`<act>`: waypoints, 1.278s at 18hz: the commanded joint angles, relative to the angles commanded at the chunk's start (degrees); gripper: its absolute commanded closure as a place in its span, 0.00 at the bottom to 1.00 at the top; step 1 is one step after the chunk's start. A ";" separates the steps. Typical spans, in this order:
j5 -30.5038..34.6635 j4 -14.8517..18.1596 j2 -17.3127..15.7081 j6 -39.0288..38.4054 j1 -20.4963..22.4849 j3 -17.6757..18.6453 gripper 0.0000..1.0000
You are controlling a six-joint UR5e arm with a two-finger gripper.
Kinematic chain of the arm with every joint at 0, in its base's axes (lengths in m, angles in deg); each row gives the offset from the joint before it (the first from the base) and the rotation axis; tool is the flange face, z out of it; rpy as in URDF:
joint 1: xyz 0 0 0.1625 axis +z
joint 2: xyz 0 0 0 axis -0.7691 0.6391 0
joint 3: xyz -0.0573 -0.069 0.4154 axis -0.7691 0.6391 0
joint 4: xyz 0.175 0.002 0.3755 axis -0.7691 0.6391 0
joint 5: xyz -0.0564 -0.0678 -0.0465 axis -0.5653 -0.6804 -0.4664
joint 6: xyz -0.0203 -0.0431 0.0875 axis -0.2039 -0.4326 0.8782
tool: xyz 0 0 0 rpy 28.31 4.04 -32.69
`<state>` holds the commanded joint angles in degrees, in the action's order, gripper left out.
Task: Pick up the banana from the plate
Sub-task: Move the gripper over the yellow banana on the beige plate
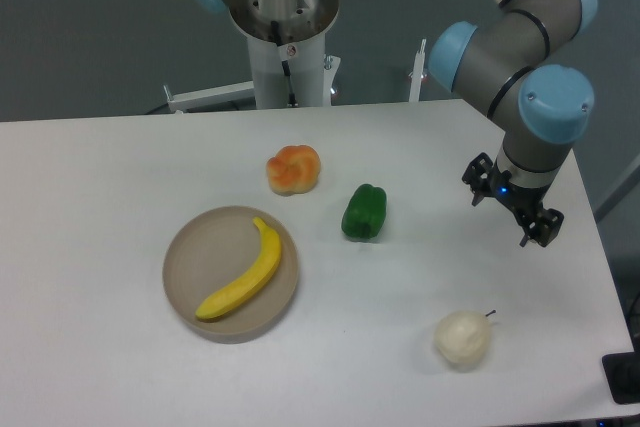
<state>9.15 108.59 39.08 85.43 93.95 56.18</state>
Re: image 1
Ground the grey table leg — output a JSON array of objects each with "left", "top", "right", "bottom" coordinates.
[{"left": 593, "top": 154, "right": 640, "bottom": 223}]

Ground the white pear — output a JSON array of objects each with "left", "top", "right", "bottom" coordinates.
[{"left": 433, "top": 309, "right": 497, "bottom": 372}]

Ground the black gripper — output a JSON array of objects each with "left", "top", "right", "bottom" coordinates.
[{"left": 462, "top": 152, "right": 564, "bottom": 247}]

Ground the white metal bracket left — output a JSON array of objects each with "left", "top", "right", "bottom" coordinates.
[{"left": 163, "top": 81, "right": 254, "bottom": 113}]

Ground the beige round plate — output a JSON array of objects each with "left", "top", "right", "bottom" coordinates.
[{"left": 163, "top": 206, "right": 299, "bottom": 343}]

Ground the white metal bracket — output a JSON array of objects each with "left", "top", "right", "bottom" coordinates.
[
  {"left": 163, "top": 81, "right": 254, "bottom": 113},
  {"left": 408, "top": 38, "right": 427, "bottom": 103}
]

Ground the green bell pepper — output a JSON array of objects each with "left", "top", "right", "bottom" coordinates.
[{"left": 341, "top": 184, "right": 387, "bottom": 240}]

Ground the black device at edge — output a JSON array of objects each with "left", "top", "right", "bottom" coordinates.
[{"left": 602, "top": 352, "right": 639, "bottom": 405}]

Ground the yellow banana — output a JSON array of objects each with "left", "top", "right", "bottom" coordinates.
[{"left": 195, "top": 217, "right": 282, "bottom": 321}]

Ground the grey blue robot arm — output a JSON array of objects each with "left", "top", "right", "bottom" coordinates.
[{"left": 196, "top": 0, "right": 598, "bottom": 246}]

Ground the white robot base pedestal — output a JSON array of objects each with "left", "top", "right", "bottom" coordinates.
[{"left": 231, "top": 0, "right": 340, "bottom": 109}]

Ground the white metal bracket right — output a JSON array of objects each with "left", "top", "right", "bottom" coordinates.
[{"left": 408, "top": 38, "right": 427, "bottom": 103}]

